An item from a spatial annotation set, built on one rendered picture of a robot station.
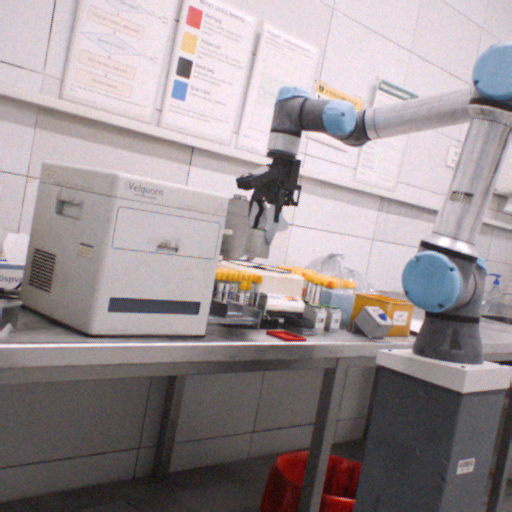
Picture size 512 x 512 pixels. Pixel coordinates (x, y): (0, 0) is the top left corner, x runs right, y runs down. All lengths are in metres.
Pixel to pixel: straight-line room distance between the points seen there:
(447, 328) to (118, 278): 0.70
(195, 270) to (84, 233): 0.23
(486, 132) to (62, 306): 0.87
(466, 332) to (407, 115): 0.50
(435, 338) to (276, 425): 1.31
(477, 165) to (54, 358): 0.86
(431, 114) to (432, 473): 0.77
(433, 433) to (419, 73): 1.90
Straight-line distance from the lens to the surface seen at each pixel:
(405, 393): 1.55
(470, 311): 1.56
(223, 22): 2.24
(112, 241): 1.27
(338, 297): 1.96
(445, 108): 1.62
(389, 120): 1.66
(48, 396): 2.06
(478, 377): 1.50
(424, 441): 1.54
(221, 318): 1.49
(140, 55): 2.05
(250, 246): 1.62
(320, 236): 2.68
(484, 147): 1.43
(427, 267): 1.40
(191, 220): 1.37
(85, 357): 1.24
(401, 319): 2.06
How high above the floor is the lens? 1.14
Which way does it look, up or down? 3 degrees down
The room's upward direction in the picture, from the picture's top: 11 degrees clockwise
